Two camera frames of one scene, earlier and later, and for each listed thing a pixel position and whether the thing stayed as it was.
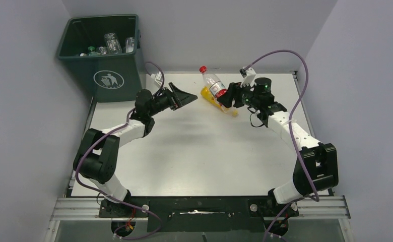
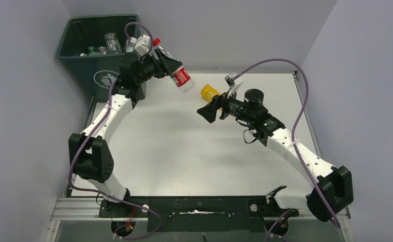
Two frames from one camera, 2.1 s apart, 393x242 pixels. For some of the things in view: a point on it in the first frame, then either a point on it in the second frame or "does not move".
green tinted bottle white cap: (91, 52) does not move
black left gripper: (182, 98) -> (169, 63)
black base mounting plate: (199, 214) does not move
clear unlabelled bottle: (113, 45) does not move
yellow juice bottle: (206, 93) does not move
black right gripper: (234, 88) -> (209, 112)
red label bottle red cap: (213, 82) -> (180, 74)
